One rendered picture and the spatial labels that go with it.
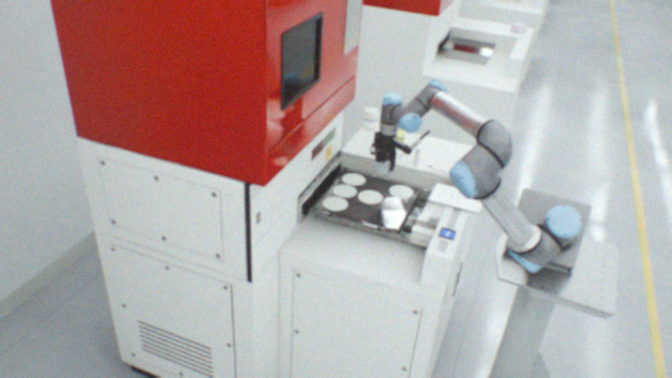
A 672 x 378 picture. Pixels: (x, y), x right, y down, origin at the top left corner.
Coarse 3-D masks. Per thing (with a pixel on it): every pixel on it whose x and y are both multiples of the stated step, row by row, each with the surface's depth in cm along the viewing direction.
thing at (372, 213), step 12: (336, 180) 243; (372, 180) 244; (384, 180) 245; (384, 192) 236; (348, 204) 227; (360, 204) 228; (372, 204) 228; (384, 204) 229; (396, 204) 229; (408, 204) 230; (348, 216) 220; (360, 216) 220; (372, 216) 221; (384, 216) 221; (396, 216) 222; (396, 228) 215
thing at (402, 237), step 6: (318, 216) 231; (324, 216) 230; (336, 222) 229; (342, 222) 228; (348, 222) 226; (360, 228) 225; (366, 228) 224; (372, 228) 223; (378, 234) 224; (384, 234) 222; (390, 234) 221; (396, 234) 220; (402, 234) 220; (408, 234) 220; (396, 240) 221; (402, 240) 220; (408, 240) 219; (420, 246) 218
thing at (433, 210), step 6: (426, 204) 234; (432, 204) 234; (438, 204) 235; (426, 210) 230; (432, 210) 230; (438, 210) 231; (426, 216) 227; (432, 216) 227; (438, 216) 227; (414, 240) 214; (420, 240) 213; (426, 246) 213
